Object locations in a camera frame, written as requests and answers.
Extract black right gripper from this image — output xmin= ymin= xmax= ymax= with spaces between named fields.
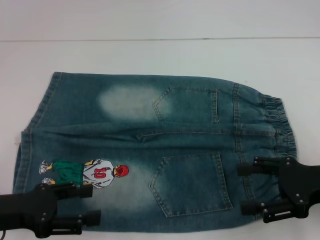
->
xmin=236 ymin=156 xmax=320 ymax=224

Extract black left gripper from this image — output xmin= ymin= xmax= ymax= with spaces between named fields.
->
xmin=0 ymin=183 xmax=102 ymax=239

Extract blue denim shorts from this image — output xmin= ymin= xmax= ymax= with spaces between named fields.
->
xmin=13 ymin=71 xmax=300 ymax=228

